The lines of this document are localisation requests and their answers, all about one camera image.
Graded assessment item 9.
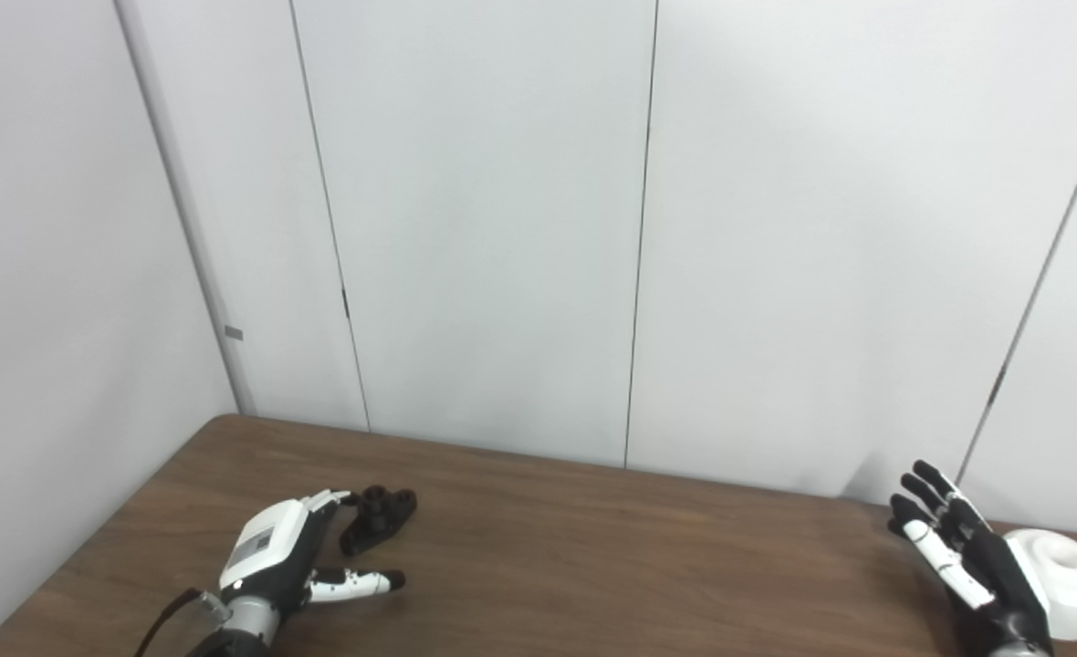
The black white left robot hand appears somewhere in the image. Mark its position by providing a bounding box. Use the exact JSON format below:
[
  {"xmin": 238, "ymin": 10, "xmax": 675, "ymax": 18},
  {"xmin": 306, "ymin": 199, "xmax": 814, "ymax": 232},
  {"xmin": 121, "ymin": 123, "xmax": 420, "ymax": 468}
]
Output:
[{"xmin": 219, "ymin": 489, "xmax": 407, "ymax": 610}]

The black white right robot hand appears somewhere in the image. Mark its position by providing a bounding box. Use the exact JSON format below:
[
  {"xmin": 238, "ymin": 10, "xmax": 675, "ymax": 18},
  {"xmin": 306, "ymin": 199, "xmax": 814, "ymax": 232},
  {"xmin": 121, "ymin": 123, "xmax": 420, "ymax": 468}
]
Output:
[{"xmin": 887, "ymin": 460, "xmax": 1056, "ymax": 654}]

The black plastic holder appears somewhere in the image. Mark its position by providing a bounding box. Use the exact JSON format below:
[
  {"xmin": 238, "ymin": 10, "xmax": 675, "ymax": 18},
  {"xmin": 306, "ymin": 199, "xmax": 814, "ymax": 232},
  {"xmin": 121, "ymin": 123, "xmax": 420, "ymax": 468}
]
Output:
[{"xmin": 339, "ymin": 485, "xmax": 418, "ymax": 558}]

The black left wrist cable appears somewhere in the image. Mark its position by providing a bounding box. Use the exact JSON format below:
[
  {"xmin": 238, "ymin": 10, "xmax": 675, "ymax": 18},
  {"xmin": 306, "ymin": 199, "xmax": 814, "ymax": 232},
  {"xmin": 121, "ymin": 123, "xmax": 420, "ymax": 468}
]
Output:
[{"xmin": 134, "ymin": 588, "xmax": 229, "ymax": 657}]

